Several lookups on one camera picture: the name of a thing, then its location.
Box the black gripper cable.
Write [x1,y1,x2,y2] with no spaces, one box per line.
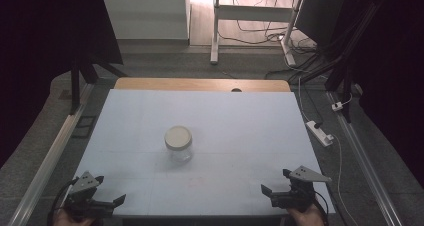
[46,177,80,226]
[312,189,330,222]

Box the long white power cable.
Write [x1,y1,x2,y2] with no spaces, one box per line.
[330,133,360,226]

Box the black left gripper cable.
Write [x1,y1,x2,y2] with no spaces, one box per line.
[46,177,80,226]

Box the wooden table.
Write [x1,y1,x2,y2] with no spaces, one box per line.
[114,77,292,93]

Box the black stand with cables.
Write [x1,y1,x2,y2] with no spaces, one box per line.
[264,0,388,124]

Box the black metal stand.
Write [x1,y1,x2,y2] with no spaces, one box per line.
[69,52,130,116]

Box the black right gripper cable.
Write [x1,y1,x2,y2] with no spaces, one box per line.
[312,189,330,222]

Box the cream round jar lid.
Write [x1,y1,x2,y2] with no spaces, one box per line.
[164,125,193,151]

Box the white cabinet panel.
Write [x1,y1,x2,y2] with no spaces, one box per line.
[100,0,191,41]

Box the white desk frame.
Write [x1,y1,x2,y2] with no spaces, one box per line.
[210,0,305,67]

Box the tangle of floor cables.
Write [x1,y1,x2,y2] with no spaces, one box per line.
[218,0,318,59]

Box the aluminium floor rail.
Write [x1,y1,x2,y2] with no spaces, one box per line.
[325,90,405,226]
[7,82,95,226]

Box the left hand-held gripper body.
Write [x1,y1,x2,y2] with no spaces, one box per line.
[62,171,116,220]

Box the person's right hand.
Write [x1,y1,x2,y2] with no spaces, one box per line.
[287,202,326,226]

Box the person's left hand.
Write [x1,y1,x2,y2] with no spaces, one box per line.
[53,208,96,226]

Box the white table mat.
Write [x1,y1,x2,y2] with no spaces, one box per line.
[57,88,336,218]

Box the white power strip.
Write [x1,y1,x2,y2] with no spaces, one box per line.
[305,120,335,148]

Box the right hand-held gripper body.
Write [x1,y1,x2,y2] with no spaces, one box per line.
[270,165,333,212]

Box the black rectangular floor frame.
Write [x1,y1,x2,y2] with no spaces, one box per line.
[70,114,98,140]

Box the thin white cable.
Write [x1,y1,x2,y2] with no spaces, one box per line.
[297,75,312,124]

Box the black curtain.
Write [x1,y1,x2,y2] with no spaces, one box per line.
[343,0,424,189]
[0,0,125,170]

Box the clear glass jar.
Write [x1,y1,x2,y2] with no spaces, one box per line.
[165,141,194,164]

